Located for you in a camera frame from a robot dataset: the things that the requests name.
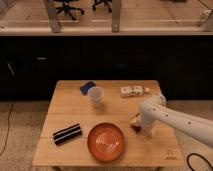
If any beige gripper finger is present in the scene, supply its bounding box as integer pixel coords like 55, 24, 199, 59
130, 113, 140, 127

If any red pepper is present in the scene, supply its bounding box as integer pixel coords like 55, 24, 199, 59
134, 126, 141, 133

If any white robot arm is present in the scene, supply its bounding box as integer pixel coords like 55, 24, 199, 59
131, 94, 213, 148

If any translucent white cup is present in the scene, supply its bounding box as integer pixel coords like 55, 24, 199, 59
87, 86, 104, 108

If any orange plate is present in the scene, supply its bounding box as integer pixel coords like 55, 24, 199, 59
87, 123, 125, 162

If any wooden table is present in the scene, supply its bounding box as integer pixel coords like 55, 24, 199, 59
33, 80, 183, 167

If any black office chair right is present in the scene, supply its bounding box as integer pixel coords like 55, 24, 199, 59
91, 0, 113, 14

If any black office chair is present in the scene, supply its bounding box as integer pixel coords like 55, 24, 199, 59
91, 0, 113, 14
54, 0, 84, 21

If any black office chair left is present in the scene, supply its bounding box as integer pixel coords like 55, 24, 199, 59
54, 0, 84, 21

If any black cable on floor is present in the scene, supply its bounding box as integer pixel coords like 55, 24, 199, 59
186, 152, 213, 171

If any thin black floor cable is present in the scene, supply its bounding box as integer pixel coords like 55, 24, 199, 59
0, 99, 15, 158

